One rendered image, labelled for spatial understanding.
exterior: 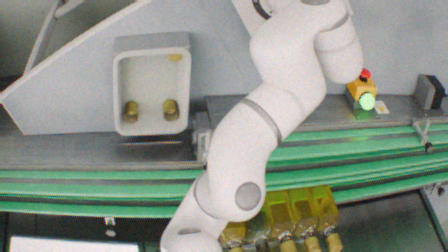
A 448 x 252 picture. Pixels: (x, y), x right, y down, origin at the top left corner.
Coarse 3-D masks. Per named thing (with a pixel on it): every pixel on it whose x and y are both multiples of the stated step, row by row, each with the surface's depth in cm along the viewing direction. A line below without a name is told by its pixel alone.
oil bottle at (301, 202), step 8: (288, 192) 120; (296, 192) 119; (304, 192) 119; (296, 200) 117; (304, 200) 117; (296, 208) 115; (304, 208) 115; (312, 208) 115; (296, 216) 113; (304, 216) 113; (312, 216) 113; (296, 224) 112; (304, 224) 111; (312, 224) 111; (296, 232) 113
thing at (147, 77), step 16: (176, 48) 107; (128, 64) 114; (144, 64) 115; (160, 64) 116; (176, 64) 117; (128, 80) 117; (144, 80) 118; (160, 80) 119; (176, 80) 120; (128, 96) 120; (144, 96) 121; (160, 96) 122; (176, 96) 122; (144, 112) 123; (160, 112) 123; (128, 128) 118; (144, 128) 119; (160, 128) 119; (176, 128) 120
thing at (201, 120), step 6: (198, 114) 119; (204, 114) 120; (198, 120) 118; (204, 120) 118; (198, 126) 116; (204, 126) 116; (210, 126) 116; (192, 132) 121; (192, 138) 121; (192, 144) 123; (198, 144) 117; (198, 150) 118; (198, 156) 119; (198, 162) 121
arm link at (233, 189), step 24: (240, 120) 73; (264, 120) 73; (216, 144) 71; (240, 144) 71; (264, 144) 73; (216, 168) 70; (240, 168) 70; (264, 168) 73; (216, 192) 69; (240, 192) 69; (264, 192) 72; (216, 216) 76; (240, 216) 70
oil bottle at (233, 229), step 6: (228, 222) 111; (234, 222) 111; (240, 222) 111; (228, 228) 109; (234, 228) 109; (240, 228) 110; (222, 234) 109; (228, 234) 108; (234, 234) 108; (240, 234) 109; (222, 240) 110; (228, 240) 108; (240, 240) 109; (228, 246) 110
